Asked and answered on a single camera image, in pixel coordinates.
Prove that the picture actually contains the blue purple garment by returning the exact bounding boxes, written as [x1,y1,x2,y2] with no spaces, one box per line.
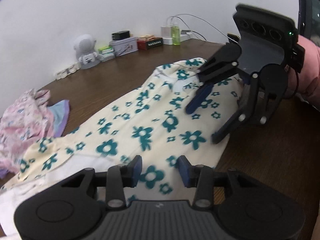
[48,100,70,138]

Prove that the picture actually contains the pink sleeve forearm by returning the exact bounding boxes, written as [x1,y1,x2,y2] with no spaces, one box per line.
[297,35,320,109]

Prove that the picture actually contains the black small box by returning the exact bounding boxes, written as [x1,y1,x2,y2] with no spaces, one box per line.
[112,30,131,41]

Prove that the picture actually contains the pink floral garment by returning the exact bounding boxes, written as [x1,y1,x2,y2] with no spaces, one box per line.
[1,89,54,178]

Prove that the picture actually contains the white astronaut robot figurine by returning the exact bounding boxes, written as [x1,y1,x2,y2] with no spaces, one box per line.
[73,34,100,69]

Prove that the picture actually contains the cream green-flower garment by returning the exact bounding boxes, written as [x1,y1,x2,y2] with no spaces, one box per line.
[1,57,243,238]

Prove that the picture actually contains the green spray bottle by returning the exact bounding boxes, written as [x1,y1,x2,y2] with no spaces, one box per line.
[171,17,181,46]

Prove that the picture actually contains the white power strip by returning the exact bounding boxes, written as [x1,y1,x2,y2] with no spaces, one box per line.
[163,32,194,45]

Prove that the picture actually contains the red dark label box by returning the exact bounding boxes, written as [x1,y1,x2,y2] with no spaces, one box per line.
[137,35,163,50]

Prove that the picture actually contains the white charger block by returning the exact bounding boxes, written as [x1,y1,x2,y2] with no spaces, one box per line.
[161,26,172,38]

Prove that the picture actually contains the white small connectors row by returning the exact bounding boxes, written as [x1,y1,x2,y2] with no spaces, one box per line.
[55,63,80,80]

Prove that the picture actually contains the white charging cable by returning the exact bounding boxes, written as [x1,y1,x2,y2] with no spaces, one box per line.
[166,13,232,43]

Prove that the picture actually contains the green white small boxes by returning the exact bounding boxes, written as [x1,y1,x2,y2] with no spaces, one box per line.
[98,46,116,62]

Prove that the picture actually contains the grey tin box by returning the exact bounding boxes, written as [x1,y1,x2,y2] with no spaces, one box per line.
[109,37,138,56]

